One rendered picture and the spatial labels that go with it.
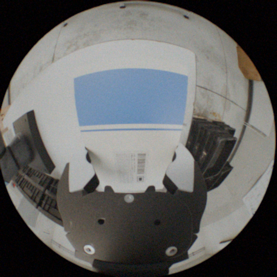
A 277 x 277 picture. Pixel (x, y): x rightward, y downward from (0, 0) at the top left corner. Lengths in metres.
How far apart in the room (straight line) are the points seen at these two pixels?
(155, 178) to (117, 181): 0.06
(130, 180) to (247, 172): 2.65
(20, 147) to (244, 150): 3.03
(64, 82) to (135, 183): 0.27
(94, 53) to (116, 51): 0.05
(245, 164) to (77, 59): 2.82
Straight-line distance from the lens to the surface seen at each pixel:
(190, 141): 0.85
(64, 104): 0.26
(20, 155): 0.46
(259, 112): 2.45
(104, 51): 0.22
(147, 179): 0.15
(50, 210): 0.51
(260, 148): 2.53
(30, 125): 0.39
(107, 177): 0.15
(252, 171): 2.64
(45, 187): 0.59
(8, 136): 0.92
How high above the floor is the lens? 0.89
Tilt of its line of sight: 61 degrees down
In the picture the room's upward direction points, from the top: 176 degrees clockwise
